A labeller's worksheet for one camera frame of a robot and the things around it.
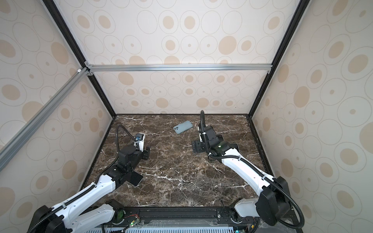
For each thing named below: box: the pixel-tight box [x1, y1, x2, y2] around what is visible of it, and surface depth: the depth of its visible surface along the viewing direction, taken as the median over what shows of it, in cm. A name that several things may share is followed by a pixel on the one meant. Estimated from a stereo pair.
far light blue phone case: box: [172, 120, 194, 135], surface depth 116 cm
